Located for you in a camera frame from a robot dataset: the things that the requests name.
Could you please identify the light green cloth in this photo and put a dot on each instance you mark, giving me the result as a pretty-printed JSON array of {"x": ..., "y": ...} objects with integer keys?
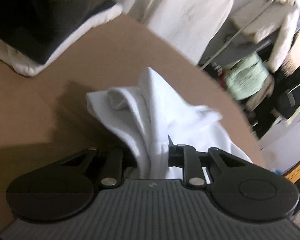
[{"x": 247, "y": 77}]

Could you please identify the grey shelf board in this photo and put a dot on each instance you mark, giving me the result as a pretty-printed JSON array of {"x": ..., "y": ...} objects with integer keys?
[{"x": 240, "y": 52}]

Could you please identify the folded white garment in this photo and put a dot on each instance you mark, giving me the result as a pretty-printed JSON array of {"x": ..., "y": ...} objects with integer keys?
[{"x": 27, "y": 67}]

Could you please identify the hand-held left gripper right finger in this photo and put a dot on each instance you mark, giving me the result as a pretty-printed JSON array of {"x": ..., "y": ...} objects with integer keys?
[{"x": 176, "y": 156}]

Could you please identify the dark clothes pile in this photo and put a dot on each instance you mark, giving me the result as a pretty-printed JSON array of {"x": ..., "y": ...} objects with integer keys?
[{"x": 290, "y": 100}]

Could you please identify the white shirt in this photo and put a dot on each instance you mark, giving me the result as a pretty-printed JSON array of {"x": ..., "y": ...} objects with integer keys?
[{"x": 165, "y": 100}]

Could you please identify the folded black garment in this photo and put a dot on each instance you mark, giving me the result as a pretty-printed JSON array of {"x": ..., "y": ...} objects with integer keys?
[{"x": 39, "y": 45}]

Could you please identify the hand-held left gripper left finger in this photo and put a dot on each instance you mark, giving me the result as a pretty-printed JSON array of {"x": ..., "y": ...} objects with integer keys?
[{"x": 114, "y": 162}]

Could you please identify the cream cloth bundle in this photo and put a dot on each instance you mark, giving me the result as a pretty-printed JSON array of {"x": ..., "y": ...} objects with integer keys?
[{"x": 285, "y": 35}]

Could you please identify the cream blanket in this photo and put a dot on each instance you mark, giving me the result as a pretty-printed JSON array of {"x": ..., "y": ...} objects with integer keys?
[{"x": 180, "y": 12}]

